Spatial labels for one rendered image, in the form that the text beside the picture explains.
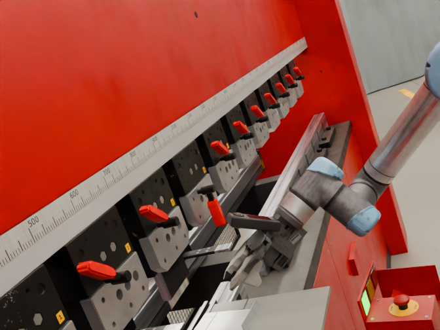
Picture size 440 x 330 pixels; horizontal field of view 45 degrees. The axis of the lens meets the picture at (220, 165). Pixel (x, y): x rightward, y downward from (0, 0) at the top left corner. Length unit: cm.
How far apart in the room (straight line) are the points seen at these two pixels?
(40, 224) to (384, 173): 81
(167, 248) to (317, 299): 31
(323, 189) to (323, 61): 192
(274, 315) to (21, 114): 61
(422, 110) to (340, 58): 187
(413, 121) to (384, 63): 745
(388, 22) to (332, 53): 562
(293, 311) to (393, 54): 776
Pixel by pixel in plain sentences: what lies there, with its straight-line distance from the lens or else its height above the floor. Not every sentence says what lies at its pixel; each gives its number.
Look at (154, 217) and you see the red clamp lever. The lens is 93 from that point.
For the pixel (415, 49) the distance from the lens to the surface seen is 877.
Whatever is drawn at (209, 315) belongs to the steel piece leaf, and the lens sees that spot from 117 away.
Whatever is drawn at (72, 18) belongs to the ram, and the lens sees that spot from 96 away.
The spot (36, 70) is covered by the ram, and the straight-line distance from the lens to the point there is 84.
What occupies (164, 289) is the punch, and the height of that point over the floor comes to 112.
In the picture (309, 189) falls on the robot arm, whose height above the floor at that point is 116.
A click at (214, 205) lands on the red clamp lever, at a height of 121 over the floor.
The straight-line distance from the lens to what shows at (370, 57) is 863.
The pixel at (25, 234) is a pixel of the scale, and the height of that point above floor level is 139.
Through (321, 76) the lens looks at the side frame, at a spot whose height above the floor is 116.
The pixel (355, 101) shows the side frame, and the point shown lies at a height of 97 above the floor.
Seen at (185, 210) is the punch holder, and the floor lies 122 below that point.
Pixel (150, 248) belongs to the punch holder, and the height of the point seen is 123.
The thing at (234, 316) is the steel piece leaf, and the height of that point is 100.
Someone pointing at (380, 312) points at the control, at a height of 78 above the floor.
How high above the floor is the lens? 153
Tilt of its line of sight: 12 degrees down
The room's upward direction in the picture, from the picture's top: 20 degrees counter-clockwise
